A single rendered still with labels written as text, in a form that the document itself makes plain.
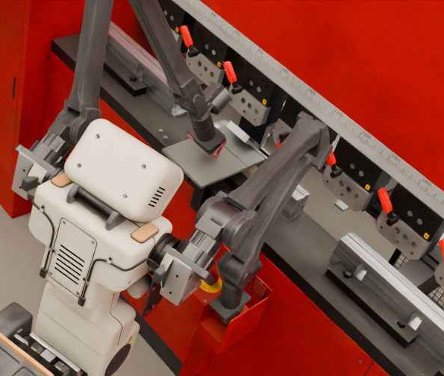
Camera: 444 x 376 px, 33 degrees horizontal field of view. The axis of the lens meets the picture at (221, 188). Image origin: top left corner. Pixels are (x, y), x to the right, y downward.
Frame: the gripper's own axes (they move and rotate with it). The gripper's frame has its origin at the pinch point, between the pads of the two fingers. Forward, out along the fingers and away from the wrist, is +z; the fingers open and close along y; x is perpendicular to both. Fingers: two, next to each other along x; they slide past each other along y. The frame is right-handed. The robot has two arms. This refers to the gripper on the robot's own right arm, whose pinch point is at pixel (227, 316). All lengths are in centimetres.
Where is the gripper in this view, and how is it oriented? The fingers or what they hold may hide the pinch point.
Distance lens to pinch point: 216.8
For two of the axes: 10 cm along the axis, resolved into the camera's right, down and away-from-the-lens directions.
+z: -0.7, 6.2, 7.8
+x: -6.8, -6.0, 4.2
